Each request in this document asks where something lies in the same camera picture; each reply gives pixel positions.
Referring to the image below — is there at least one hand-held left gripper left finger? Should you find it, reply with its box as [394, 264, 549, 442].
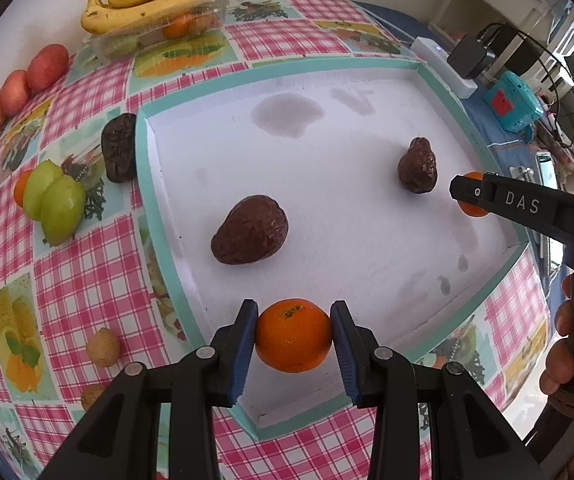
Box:
[37, 299, 260, 480]

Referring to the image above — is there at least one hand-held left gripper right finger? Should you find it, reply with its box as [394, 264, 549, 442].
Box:
[330, 301, 555, 480]

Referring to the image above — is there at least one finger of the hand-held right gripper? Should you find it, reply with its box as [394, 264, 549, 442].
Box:
[449, 172, 574, 257]

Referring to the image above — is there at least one orange tangerine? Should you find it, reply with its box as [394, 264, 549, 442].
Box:
[454, 171, 488, 218]
[13, 169, 34, 208]
[162, 14, 193, 39]
[255, 298, 334, 374]
[192, 10, 220, 33]

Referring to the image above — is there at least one white tray with teal rim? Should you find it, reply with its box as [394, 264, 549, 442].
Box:
[134, 54, 532, 442]

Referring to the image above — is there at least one person's right hand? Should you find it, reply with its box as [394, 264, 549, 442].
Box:
[538, 274, 574, 398]

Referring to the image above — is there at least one teal electronic device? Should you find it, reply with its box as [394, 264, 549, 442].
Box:
[484, 71, 545, 133]

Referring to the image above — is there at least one dark brown wrinkled avocado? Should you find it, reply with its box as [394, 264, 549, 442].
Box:
[101, 113, 138, 184]
[210, 195, 289, 265]
[397, 137, 438, 194]

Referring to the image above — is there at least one tan walnut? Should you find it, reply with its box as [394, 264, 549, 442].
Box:
[86, 328, 120, 367]
[80, 384, 105, 412]

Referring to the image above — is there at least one white power strip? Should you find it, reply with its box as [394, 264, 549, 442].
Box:
[411, 36, 478, 99]

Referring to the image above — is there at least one black power adapter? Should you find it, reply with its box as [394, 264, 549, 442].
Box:
[447, 35, 498, 80]

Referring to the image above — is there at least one pink checkered printed tablecloth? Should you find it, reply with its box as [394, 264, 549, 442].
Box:
[0, 0, 552, 480]

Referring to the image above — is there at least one clear plastic container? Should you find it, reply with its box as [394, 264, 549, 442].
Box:
[87, 0, 233, 63]

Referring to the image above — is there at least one black cable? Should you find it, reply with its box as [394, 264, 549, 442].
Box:
[477, 22, 574, 156]

